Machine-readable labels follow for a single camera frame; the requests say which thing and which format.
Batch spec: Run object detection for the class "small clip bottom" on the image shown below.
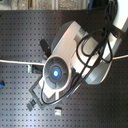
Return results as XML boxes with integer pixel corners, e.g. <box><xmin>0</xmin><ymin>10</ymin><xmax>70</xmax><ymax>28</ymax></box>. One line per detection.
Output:
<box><xmin>55</xmin><ymin>107</ymin><xmax>62</xmax><ymax>116</ymax></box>

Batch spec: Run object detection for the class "white cable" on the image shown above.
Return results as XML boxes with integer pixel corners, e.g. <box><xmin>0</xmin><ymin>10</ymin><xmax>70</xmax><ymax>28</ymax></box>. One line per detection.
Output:
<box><xmin>0</xmin><ymin>55</ymin><xmax>128</xmax><ymax>66</ymax></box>

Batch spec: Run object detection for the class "black clip lower left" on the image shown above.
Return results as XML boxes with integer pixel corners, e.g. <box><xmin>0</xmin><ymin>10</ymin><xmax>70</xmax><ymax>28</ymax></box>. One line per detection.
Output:
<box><xmin>27</xmin><ymin>99</ymin><xmax>36</xmax><ymax>111</ymax></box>

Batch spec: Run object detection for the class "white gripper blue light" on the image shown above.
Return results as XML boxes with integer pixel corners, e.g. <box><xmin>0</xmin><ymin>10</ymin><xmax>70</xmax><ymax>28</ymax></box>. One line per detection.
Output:
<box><xmin>32</xmin><ymin>56</ymin><xmax>73</xmax><ymax>108</ymax></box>

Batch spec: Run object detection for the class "black cable clip upper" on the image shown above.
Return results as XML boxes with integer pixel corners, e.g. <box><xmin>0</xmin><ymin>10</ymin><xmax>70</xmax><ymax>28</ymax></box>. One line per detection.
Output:
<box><xmin>40</xmin><ymin>39</ymin><xmax>51</xmax><ymax>57</ymax></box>

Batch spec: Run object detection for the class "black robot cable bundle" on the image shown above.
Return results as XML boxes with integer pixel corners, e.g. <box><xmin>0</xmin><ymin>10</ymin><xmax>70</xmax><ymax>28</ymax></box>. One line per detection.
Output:
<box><xmin>40</xmin><ymin>0</ymin><xmax>122</xmax><ymax>107</ymax></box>

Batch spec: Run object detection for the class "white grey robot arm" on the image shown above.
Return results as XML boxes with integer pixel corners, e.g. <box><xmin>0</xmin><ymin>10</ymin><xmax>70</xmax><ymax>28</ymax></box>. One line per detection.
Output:
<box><xmin>29</xmin><ymin>0</ymin><xmax>128</xmax><ymax>106</ymax></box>

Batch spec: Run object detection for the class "silver clip left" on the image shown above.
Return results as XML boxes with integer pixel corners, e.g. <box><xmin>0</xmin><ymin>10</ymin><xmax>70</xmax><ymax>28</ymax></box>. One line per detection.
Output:
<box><xmin>28</xmin><ymin>65</ymin><xmax>42</xmax><ymax>74</ymax></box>

